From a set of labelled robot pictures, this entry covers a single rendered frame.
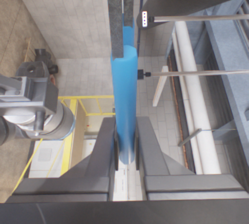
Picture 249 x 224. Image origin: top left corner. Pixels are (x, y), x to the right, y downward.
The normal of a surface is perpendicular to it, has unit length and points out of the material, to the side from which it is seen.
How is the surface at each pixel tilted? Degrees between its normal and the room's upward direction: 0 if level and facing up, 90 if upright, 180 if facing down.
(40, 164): 90
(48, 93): 0
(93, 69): 90
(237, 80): 90
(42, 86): 90
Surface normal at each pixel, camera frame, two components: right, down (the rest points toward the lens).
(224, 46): -0.02, -0.44
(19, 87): 0.86, -0.18
